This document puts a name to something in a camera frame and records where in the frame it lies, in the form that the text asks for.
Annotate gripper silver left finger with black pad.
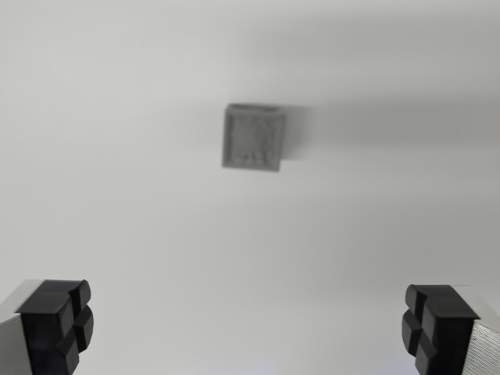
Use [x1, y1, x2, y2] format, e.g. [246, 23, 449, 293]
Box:
[0, 278, 95, 375]

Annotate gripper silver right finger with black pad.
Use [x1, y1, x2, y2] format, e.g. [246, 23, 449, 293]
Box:
[400, 284, 500, 375]

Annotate grey embossed number cube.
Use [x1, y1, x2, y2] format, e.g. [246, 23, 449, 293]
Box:
[221, 102, 287, 173]

